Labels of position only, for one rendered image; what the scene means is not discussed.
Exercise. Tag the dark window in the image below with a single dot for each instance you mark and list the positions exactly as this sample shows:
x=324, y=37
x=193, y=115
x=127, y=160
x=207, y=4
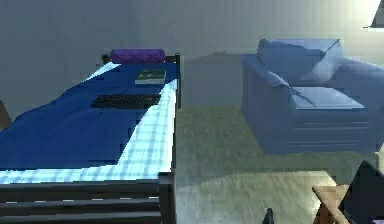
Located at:
x=378, y=16

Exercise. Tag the blue bed with dark frame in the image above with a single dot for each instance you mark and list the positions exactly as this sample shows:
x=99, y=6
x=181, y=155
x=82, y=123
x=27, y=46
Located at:
x=66, y=133

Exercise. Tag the black laptop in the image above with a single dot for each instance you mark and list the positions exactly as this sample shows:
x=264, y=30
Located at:
x=126, y=101

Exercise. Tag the purple pillow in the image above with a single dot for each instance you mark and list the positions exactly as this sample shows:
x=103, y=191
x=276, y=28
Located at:
x=137, y=55

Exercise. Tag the green book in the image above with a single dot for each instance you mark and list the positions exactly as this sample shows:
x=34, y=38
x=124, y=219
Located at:
x=150, y=77

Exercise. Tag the brown wooden furniture edge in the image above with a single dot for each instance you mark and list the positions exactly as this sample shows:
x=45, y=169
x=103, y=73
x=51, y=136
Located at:
x=3, y=118

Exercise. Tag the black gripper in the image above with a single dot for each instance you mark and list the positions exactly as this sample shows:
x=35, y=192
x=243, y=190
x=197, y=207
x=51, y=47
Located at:
x=268, y=217

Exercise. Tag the blue armchair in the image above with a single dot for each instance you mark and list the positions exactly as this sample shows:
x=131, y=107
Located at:
x=300, y=106

